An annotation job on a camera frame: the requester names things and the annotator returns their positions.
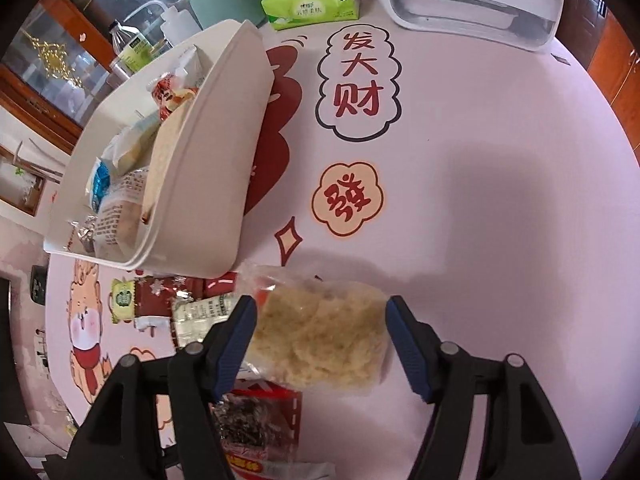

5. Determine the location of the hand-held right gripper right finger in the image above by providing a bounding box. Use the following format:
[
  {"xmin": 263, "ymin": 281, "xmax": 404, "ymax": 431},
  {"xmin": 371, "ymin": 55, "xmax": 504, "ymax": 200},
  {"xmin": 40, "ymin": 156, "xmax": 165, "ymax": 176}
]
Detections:
[{"xmin": 385, "ymin": 295, "xmax": 583, "ymax": 480}]

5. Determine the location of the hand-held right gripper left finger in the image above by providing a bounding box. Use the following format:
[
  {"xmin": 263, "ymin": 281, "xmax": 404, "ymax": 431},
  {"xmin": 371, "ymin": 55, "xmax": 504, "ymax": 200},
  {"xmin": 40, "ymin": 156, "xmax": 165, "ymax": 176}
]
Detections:
[{"xmin": 62, "ymin": 295, "xmax": 259, "ymax": 480}]

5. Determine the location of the clear packet of pale puffs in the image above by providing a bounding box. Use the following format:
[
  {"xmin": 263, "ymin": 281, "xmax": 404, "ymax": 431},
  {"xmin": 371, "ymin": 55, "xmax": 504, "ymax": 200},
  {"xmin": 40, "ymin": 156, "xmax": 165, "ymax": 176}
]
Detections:
[{"xmin": 240, "ymin": 261, "xmax": 392, "ymax": 397}]

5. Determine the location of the clear packet of brown bread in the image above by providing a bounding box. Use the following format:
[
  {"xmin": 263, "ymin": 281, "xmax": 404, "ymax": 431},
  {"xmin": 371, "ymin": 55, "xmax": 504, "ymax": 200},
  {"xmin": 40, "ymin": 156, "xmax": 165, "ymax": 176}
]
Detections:
[{"xmin": 67, "ymin": 170, "xmax": 151, "ymax": 264}]

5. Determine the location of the white plastic storage bin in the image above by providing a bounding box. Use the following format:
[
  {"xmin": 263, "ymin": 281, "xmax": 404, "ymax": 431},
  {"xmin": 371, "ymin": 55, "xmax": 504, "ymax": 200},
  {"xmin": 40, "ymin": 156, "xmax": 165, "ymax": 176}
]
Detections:
[{"xmin": 42, "ymin": 19, "xmax": 277, "ymax": 279}]

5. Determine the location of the beige cracker packet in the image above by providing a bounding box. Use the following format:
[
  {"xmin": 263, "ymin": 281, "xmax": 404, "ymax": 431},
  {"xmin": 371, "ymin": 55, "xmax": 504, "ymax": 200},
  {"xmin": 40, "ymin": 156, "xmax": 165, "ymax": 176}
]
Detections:
[{"xmin": 141, "ymin": 102, "xmax": 202, "ymax": 223}]

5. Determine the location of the small blue packet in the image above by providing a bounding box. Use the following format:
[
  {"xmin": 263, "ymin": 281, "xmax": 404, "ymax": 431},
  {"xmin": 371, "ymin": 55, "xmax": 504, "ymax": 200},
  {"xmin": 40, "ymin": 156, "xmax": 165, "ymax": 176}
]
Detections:
[{"xmin": 89, "ymin": 157, "xmax": 113, "ymax": 211}]

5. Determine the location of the red white bun packet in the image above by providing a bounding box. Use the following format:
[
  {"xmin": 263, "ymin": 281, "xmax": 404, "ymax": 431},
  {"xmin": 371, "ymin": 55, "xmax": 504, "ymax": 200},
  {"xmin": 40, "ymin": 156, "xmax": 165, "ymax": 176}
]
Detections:
[{"xmin": 149, "ymin": 45, "xmax": 219, "ymax": 122}]

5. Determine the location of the beige packet with red label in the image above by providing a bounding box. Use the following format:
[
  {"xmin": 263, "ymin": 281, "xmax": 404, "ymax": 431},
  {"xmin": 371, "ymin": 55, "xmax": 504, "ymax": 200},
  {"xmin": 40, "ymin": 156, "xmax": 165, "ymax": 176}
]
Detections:
[{"xmin": 171, "ymin": 294, "xmax": 242, "ymax": 352}]

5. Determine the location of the plain red packet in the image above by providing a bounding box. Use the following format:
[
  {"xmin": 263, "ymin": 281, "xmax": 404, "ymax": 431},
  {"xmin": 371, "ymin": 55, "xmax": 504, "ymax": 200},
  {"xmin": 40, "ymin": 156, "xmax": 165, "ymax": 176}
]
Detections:
[{"xmin": 201, "ymin": 271, "xmax": 242, "ymax": 297}]

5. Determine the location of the dark red packet black filling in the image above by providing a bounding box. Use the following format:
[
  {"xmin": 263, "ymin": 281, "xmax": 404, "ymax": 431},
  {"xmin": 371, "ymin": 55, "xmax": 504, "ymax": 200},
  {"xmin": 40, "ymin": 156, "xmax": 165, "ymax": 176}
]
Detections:
[{"xmin": 214, "ymin": 385, "xmax": 305, "ymax": 480}]

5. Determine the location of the dark red snowflake packet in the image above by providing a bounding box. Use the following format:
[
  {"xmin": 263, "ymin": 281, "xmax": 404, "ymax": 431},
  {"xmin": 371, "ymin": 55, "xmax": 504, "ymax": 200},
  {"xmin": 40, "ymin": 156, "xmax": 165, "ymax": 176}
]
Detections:
[{"xmin": 134, "ymin": 275, "xmax": 206, "ymax": 332}]

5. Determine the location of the small green yellow packet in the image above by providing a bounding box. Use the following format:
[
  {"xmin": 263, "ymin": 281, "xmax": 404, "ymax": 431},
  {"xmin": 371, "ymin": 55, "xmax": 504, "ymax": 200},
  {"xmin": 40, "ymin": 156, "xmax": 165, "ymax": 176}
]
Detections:
[{"xmin": 110, "ymin": 280, "xmax": 139, "ymax": 324}]

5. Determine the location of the clear bottle with green label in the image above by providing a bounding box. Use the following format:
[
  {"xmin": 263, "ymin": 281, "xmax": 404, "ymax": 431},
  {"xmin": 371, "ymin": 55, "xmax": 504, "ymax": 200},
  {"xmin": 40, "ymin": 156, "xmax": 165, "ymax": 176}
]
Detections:
[{"xmin": 108, "ymin": 19, "xmax": 152, "ymax": 74}]

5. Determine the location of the white squeeze bottle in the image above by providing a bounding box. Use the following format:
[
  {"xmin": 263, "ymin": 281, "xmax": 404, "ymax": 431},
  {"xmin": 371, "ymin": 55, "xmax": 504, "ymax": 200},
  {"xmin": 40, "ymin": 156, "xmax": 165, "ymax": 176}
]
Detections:
[{"xmin": 127, "ymin": 2, "xmax": 202, "ymax": 57}]

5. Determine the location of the white countertop cabinet appliance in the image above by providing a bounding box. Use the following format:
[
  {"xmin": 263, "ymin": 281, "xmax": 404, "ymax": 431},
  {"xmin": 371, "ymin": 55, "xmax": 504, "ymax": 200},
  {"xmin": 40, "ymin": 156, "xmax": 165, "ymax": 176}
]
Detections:
[{"xmin": 366, "ymin": 0, "xmax": 569, "ymax": 54}]

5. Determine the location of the glass sliding door gold ornament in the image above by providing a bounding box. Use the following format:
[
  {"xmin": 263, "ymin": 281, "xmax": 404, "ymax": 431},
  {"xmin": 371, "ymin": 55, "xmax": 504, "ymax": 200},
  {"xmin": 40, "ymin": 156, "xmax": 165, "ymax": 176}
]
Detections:
[{"xmin": 0, "ymin": 0, "xmax": 241, "ymax": 151}]

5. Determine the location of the wooden wall cabinet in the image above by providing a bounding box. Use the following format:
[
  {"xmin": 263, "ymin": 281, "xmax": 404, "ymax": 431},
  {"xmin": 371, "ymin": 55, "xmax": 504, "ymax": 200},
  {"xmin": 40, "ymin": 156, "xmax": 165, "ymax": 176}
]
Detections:
[{"xmin": 584, "ymin": 7, "xmax": 640, "ymax": 153}]

